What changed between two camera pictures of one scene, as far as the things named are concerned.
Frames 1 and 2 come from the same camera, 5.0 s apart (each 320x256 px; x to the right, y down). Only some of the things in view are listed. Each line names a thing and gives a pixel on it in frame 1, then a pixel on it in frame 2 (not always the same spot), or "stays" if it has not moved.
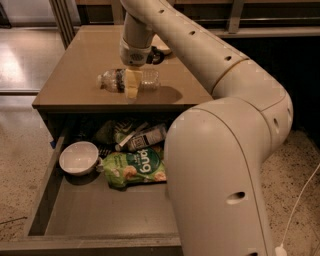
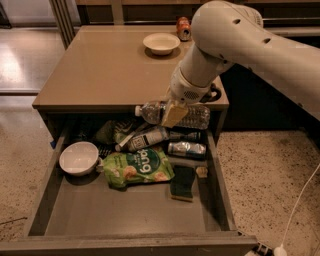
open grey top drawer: [81, 215] stays
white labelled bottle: [143, 139] stays
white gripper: [134, 55] -> [185, 88]
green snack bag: [137, 165] stays
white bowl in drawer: [78, 158] stays
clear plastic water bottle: [114, 80] -> [196, 117]
